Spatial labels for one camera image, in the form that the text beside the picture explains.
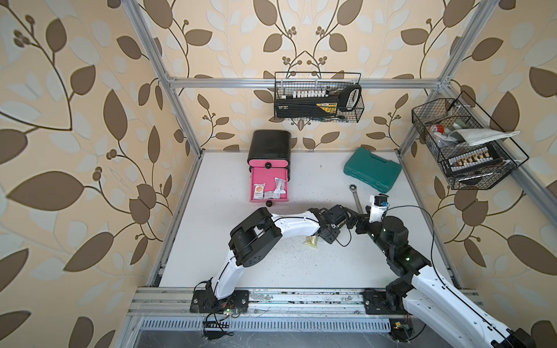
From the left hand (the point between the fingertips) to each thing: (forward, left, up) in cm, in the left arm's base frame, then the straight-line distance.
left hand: (333, 236), depth 89 cm
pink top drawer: (+28, +28, +14) cm, 42 cm away
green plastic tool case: (+34, -23, +3) cm, 41 cm away
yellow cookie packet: (-3, +9, +1) cm, 9 cm away
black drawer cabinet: (+38, +28, +15) cm, 50 cm away
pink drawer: (+25, +29, +8) cm, 39 cm away
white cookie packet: (+19, +32, +5) cm, 38 cm away
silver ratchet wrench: (+25, -13, 0) cm, 28 cm away
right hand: (+4, -6, +15) cm, 17 cm away
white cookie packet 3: (+17, +27, +5) cm, 33 cm away
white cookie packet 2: (+21, +22, +6) cm, 32 cm away
